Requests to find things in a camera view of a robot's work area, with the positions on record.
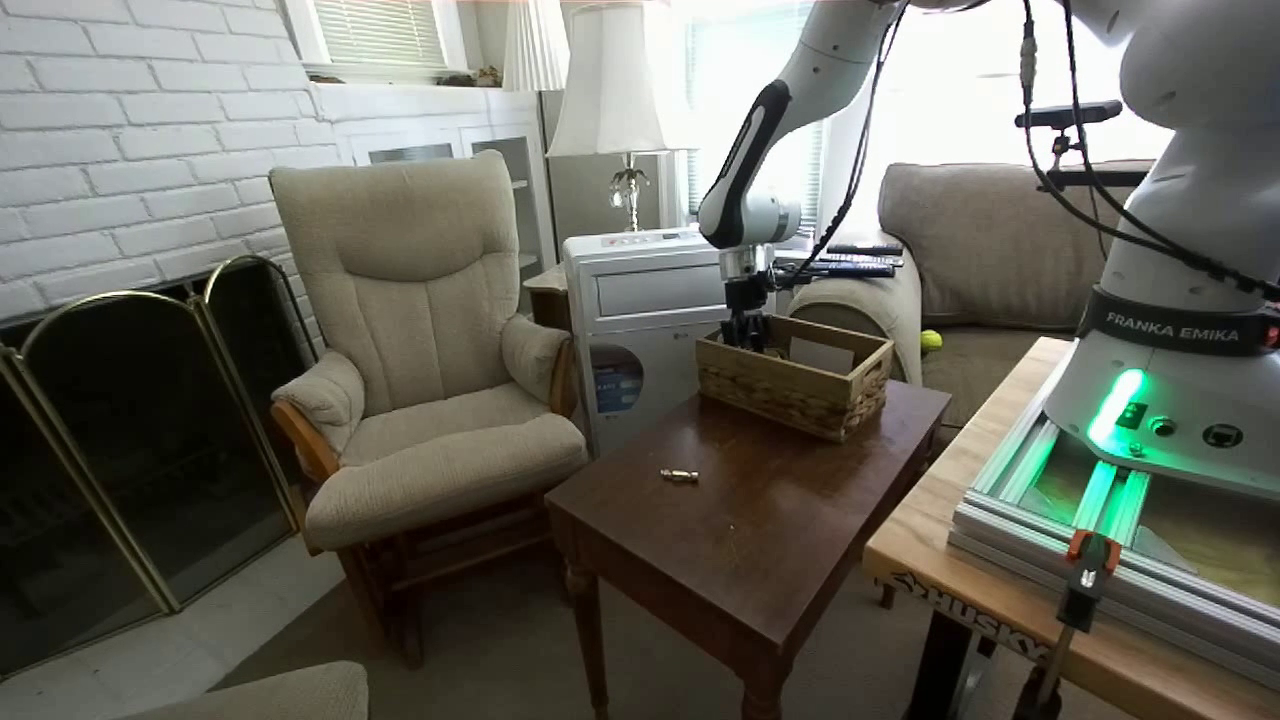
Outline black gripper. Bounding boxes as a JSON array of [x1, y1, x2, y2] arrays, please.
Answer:
[[721, 267, 780, 355]]

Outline black remote blue buttons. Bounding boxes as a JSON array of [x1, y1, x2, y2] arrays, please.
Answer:
[[795, 252, 903, 285]]

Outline beige couch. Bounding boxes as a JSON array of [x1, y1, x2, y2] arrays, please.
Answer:
[[776, 156, 1156, 433]]

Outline wooden crate box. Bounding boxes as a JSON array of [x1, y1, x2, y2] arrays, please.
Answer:
[[697, 314, 898, 447]]

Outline white portable air conditioner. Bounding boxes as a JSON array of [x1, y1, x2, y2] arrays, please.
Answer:
[[557, 219, 750, 465]]

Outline dark wooden side table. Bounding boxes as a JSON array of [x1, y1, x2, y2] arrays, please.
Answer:
[[538, 378, 955, 720]]

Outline light wooden workbench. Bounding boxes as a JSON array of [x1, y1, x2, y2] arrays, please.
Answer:
[[857, 332, 1280, 720]]

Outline white glass-door cabinet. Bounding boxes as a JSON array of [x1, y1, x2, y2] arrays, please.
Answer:
[[354, 125, 552, 277]]

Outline beige rocking armchair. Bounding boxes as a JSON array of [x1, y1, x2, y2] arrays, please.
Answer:
[[265, 144, 590, 671]]

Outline orange black bar clamp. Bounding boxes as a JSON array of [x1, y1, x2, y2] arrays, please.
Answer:
[[1011, 523, 1118, 720]]

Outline brass black fireplace screen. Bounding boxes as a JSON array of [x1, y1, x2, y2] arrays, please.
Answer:
[[0, 252, 324, 686]]

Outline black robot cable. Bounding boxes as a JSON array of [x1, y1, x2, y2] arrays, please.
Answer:
[[768, 0, 922, 291], [1016, 0, 1280, 303]]

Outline black camera on stand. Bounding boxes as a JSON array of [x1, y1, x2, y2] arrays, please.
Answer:
[[1011, 96, 1156, 193]]

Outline aluminium rail mounting frame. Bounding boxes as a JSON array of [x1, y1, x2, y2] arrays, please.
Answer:
[[949, 406, 1280, 671]]

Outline white window frame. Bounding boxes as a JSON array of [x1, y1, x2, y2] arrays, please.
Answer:
[[274, 0, 470, 83]]

